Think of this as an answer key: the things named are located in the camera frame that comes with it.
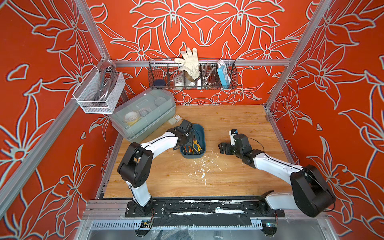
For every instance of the small white cardboard box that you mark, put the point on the small white cardboard box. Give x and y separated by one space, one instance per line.
175 119

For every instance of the white work glove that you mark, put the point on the white work glove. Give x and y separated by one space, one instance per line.
190 63

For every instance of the dark blue round object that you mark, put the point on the dark blue round object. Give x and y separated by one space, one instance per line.
159 83

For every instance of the translucent lidded storage container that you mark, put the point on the translucent lidded storage container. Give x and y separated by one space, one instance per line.
142 115

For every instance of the orange combination pliers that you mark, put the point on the orange combination pliers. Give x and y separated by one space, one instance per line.
188 150

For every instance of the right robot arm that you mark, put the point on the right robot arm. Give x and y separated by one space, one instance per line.
310 192

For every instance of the light blue bottle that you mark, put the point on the light blue bottle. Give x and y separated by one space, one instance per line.
223 74

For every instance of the blue plastic storage box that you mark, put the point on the blue plastic storage box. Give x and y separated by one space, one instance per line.
199 133

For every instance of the yellow-orange large pliers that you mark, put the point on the yellow-orange large pliers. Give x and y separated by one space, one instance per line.
196 147

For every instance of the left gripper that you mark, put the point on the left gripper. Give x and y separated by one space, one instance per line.
191 136

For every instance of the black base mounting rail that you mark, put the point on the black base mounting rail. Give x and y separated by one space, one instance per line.
204 211

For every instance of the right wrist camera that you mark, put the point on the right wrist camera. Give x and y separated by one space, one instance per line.
232 133

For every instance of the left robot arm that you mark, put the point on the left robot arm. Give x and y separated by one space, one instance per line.
137 161

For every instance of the white wire mesh basket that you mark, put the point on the white wire mesh basket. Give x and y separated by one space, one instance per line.
100 91

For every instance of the black wire wall basket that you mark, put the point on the black wire wall basket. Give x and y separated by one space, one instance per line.
204 74

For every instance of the white power strip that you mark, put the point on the white power strip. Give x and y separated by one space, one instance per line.
179 80

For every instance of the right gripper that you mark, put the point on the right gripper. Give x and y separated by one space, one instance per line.
227 145

